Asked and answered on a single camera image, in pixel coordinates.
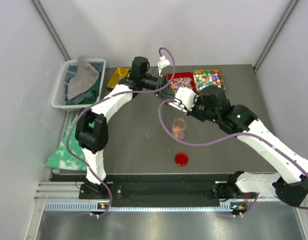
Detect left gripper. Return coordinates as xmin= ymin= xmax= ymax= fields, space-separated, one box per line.
xmin=140 ymin=73 xmax=175 ymax=102

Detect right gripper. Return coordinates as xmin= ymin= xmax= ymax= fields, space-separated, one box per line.
xmin=183 ymin=94 xmax=218 ymax=124

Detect red tin of lollipop candies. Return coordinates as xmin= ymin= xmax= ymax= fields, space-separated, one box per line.
xmin=170 ymin=72 xmax=197 ymax=93

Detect gold tin of gummy candies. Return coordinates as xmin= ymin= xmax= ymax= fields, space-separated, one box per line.
xmin=106 ymin=67 xmax=130 ymax=92

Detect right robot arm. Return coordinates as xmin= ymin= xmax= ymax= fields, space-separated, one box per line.
xmin=177 ymin=86 xmax=308 ymax=207

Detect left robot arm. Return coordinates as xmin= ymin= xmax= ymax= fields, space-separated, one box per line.
xmin=75 ymin=56 xmax=173 ymax=199

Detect patterned tin of pastel candies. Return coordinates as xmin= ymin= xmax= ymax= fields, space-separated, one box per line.
xmin=192 ymin=68 xmax=226 ymax=92

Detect clear plastic jar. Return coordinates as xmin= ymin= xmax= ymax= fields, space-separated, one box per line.
xmin=171 ymin=118 xmax=187 ymax=140

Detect red jar lid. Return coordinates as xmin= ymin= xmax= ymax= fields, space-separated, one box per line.
xmin=174 ymin=152 xmax=189 ymax=167

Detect blue green cloths in basket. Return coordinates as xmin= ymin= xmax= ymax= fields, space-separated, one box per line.
xmin=65 ymin=62 xmax=104 ymax=105

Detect grey cloth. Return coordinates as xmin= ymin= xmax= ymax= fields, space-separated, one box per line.
xmin=67 ymin=55 xmax=99 ymax=100

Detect white plastic basket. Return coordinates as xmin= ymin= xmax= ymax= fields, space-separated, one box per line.
xmin=51 ymin=58 xmax=107 ymax=112

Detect green white patterned cloth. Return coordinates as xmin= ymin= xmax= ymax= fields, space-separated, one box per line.
xmin=45 ymin=113 xmax=87 ymax=171

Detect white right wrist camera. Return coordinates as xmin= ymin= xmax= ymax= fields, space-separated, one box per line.
xmin=170 ymin=87 xmax=197 ymax=113

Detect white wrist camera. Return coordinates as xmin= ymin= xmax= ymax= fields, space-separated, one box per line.
xmin=170 ymin=87 xmax=197 ymax=113
xmin=157 ymin=55 xmax=171 ymax=76

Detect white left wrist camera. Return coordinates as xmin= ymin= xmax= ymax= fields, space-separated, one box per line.
xmin=157 ymin=55 xmax=171 ymax=76

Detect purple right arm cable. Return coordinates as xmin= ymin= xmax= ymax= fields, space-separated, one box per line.
xmin=158 ymin=98 xmax=308 ymax=218

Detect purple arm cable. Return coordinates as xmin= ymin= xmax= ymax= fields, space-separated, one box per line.
xmin=66 ymin=47 xmax=176 ymax=218
xmin=158 ymin=98 xmax=308 ymax=218

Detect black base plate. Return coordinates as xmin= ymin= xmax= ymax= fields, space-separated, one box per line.
xmin=79 ymin=181 xmax=243 ymax=205

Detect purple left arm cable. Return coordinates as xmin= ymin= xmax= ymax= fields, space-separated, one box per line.
xmin=66 ymin=47 xmax=176 ymax=218

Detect grey slotted cable duct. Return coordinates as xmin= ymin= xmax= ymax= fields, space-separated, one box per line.
xmin=43 ymin=201 xmax=247 ymax=213

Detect aluminium rail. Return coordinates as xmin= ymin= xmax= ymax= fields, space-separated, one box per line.
xmin=33 ymin=181 xmax=308 ymax=202

